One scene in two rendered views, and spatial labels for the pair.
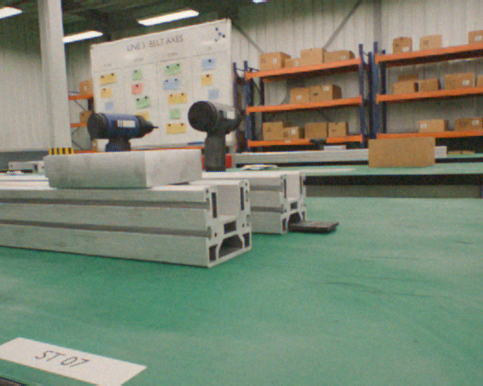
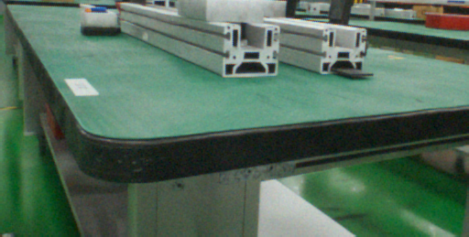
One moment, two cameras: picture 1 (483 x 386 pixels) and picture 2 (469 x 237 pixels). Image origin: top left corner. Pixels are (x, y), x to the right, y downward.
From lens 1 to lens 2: 0.45 m
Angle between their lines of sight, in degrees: 28
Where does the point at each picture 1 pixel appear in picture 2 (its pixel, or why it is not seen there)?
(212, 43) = not seen: outside the picture
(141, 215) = (204, 38)
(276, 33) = not seen: outside the picture
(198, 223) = (222, 48)
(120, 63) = not seen: outside the picture
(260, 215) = (311, 57)
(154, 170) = (213, 10)
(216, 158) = (336, 12)
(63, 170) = (181, 5)
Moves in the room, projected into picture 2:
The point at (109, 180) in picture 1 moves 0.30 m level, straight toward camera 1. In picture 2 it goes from (194, 14) to (81, 17)
